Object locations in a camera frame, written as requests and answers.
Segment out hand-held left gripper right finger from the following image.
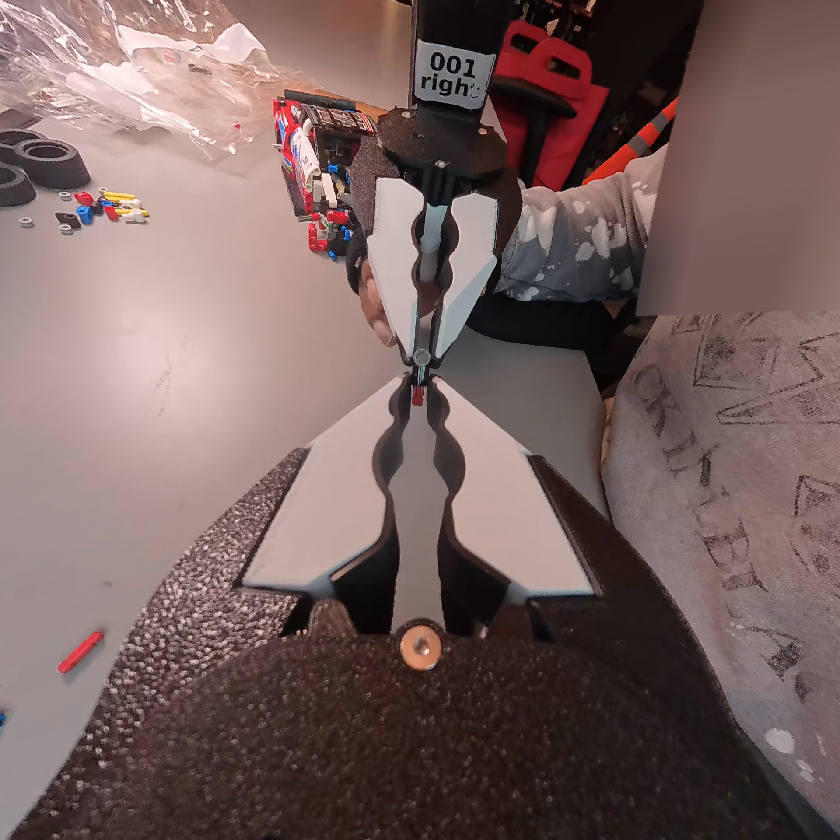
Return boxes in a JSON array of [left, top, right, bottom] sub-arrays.
[[425, 376, 603, 605]]

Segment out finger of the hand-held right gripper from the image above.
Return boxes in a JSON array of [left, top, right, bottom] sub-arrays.
[[364, 176, 427, 350], [428, 194, 501, 360]]

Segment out person's right hand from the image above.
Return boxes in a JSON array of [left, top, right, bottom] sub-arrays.
[[357, 259, 396, 347]]

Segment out orange striped cone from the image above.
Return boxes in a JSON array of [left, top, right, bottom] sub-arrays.
[[581, 95, 680, 188]]

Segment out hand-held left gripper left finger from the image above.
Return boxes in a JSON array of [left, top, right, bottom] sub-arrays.
[[241, 375, 409, 601]]

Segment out person's black pants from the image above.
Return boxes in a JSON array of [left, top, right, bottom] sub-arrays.
[[469, 292, 621, 395]]

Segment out person's grey printed sweatshirt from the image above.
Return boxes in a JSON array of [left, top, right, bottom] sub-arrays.
[[600, 311, 840, 840]]

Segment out red chair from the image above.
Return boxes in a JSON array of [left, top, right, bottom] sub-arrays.
[[492, 20, 611, 191]]

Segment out brick-built toy race car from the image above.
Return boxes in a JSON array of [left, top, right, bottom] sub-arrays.
[[272, 95, 382, 260]]

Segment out clear plastic bag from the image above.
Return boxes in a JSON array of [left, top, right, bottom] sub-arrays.
[[0, 0, 342, 165]]

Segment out pile of small colourful bricks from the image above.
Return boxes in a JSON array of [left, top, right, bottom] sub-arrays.
[[20, 187, 151, 236]]

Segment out grey desk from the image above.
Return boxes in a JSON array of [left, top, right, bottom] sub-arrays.
[[0, 0, 613, 840]]

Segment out person's right forearm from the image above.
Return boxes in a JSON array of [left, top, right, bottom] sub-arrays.
[[495, 141, 670, 303]]

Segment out red toy axle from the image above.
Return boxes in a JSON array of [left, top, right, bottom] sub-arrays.
[[58, 631, 105, 673]]

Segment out black toy tire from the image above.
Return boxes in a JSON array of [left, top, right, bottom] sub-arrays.
[[13, 138, 91, 191], [0, 129, 47, 165], [0, 163, 37, 207]]

